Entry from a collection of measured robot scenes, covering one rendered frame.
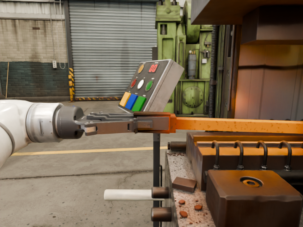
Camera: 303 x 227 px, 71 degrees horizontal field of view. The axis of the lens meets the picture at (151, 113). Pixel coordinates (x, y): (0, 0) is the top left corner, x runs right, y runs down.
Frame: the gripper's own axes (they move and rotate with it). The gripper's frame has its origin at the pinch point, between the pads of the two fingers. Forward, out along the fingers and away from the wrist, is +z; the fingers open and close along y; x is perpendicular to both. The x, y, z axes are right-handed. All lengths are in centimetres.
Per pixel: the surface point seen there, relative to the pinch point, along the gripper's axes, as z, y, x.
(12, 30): -498, -742, 157
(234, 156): 15.8, 7.6, -5.1
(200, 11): 9.9, 0.0, 23.1
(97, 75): -214, -773, -3
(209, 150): 11.5, 5.3, -4.8
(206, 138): 12.7, -1.6, -4.6
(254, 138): 23.9, -1.6, -4.6
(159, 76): 2.7, -42.7, 9.1
